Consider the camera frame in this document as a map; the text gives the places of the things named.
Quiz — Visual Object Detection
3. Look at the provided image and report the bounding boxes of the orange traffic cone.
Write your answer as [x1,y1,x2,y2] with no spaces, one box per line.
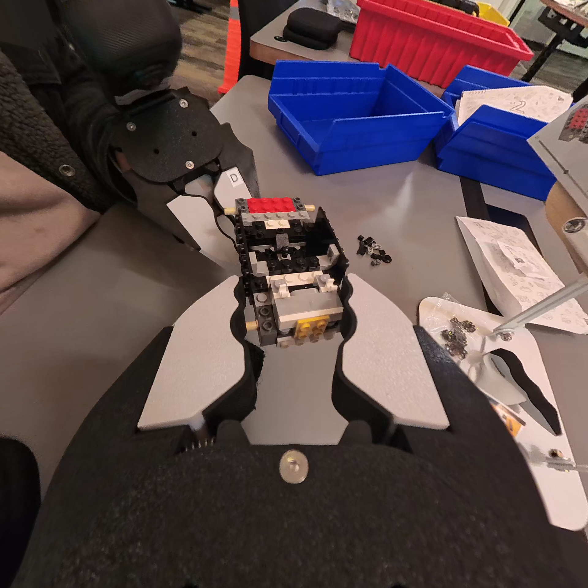
[218,0,243,95]

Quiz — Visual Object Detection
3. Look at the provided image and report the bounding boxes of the black fleece-lined jacket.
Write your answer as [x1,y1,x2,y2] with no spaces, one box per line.
[0,0,115,212]

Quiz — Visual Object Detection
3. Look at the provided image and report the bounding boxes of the red object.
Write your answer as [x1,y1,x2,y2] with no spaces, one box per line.
[349,0,534,89]

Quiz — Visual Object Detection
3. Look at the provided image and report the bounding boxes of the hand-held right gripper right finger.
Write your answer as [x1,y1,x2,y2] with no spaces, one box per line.
[332,273,450,432]

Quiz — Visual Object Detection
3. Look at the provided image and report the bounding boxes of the instruction booklet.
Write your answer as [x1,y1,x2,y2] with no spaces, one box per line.
[526,94,588,194]

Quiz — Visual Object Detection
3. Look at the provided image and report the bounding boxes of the grey plate with wavy black edge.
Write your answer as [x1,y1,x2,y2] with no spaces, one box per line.
[487,348,563,437]

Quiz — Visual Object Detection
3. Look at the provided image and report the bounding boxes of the white book stand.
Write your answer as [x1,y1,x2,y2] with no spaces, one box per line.
[418,181,588,531]

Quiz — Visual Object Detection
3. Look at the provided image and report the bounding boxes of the yellow plastic bin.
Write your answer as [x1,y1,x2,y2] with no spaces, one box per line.
[473,1,511,27]

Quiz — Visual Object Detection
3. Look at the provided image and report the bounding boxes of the black zip case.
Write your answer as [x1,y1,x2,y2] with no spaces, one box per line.
[281,7,344,51]

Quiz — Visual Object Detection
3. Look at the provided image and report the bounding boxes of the blue plastic bin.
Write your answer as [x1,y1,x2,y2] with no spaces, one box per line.
[434,64,575,201]
[268,60,455,176]

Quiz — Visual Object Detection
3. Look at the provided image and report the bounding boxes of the orange sticker sheet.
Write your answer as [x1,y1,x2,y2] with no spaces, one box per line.
[489,400,526,437]

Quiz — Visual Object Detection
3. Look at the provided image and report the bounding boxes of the pile of small black toy pieces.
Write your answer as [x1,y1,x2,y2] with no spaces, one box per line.
[356,234,393,267]

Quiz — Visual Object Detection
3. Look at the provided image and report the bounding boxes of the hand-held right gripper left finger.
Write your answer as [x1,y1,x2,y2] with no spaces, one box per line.
[138,275,265,432]

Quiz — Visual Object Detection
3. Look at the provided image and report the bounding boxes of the pale pink garment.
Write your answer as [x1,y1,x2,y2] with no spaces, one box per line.
[0,152,103,313]

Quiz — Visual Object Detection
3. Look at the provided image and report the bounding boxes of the white folded paper sheet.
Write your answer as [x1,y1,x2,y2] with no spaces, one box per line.
[455,85,574,125]

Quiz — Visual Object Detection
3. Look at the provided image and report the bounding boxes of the person's left forearm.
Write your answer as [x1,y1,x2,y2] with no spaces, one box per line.
[28,0,183,157]

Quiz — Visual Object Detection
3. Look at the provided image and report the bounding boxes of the clear plastic parts bag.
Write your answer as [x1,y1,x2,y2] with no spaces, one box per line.
[420,294,488,368]

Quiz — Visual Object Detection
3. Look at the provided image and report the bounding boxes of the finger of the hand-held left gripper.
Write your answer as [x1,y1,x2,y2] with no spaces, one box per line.
[165,193,242,273]
[211,168,260,217]

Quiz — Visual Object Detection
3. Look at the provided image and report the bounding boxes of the toy brick car model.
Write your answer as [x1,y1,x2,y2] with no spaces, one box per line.
[227,197,350,351]

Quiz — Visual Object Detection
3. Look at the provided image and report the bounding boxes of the grey side table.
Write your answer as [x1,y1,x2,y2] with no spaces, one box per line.
[250,7,460,88]

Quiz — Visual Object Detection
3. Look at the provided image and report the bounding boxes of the printed white paper bag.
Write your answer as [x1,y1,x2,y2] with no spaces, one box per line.
[455,215,588,335]

